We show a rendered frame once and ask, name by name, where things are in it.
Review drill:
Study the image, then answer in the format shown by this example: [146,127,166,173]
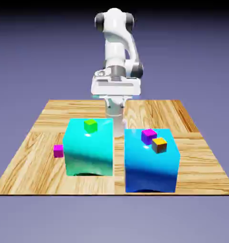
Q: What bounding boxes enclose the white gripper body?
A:
[90,75,142,100]

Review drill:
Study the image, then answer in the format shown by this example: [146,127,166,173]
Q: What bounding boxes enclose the small green cube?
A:
[84,119,98,133]

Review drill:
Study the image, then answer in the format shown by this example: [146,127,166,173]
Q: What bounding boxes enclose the small purple cube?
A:
[141,129,158,146]

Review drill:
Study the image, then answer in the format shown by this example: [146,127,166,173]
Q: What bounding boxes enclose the small orange cube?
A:
[152,137,168,154]

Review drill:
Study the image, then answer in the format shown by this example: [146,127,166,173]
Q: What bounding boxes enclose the small magenta cube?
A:
[53,144,64,158]

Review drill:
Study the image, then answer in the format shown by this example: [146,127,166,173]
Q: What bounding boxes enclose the large cyan box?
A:
[62,118,114,177]

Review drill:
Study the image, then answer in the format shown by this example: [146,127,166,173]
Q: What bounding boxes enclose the large blue box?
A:
[124,128,181,193]

